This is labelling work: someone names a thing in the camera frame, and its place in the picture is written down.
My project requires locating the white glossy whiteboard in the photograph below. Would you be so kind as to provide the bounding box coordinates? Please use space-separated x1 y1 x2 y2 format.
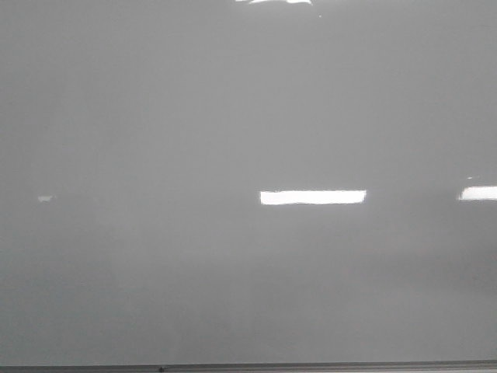
1 1 496 365

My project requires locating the grey aluminium whiteboard frame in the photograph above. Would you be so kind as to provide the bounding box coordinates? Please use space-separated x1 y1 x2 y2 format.
1 360 496 372

